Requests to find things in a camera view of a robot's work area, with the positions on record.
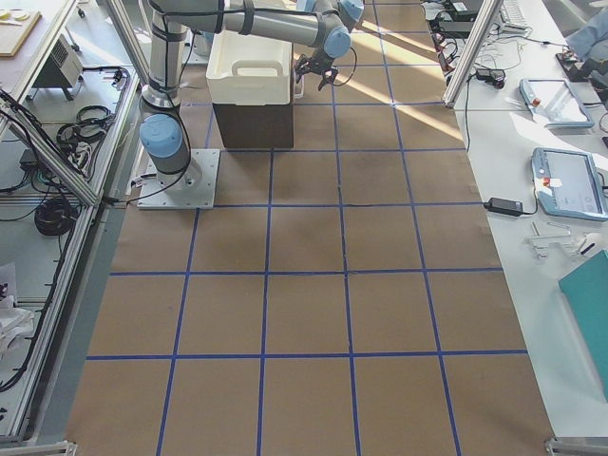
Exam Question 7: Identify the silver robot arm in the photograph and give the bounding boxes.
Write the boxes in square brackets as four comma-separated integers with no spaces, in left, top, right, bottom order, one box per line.
[139,1,364,189]

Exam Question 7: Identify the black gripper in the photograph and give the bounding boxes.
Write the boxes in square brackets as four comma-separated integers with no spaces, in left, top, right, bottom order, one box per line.
[294,48,338,91]

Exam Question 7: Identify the aluminium frame post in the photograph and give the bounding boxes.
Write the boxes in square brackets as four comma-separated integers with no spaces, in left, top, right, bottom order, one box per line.
[443,0,503,108]

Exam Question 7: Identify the blue teach pendant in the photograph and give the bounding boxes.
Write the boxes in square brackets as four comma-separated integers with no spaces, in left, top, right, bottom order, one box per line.
[531,147,607,222]
[519,78,595,128]

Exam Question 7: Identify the blue teach pendant near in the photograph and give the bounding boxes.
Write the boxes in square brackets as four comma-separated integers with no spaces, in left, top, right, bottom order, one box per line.
[531,147,607,222]

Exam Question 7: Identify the blue teach pendant far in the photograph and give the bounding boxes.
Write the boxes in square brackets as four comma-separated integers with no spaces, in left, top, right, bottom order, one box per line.
[519,78,595,128]

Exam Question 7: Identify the brown paper table mat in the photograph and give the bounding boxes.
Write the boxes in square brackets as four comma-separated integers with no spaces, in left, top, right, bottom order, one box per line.
[66,1,552,455]

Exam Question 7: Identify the white plastic tray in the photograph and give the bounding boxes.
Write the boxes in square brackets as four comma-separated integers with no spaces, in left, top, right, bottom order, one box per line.
[206,30,293,105]

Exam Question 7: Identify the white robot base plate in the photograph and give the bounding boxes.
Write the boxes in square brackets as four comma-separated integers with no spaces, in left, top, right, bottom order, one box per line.
[136,149,220,210]

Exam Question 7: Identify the black power adapter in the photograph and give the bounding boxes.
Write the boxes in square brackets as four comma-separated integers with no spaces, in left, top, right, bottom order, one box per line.
[484,198,524,217]

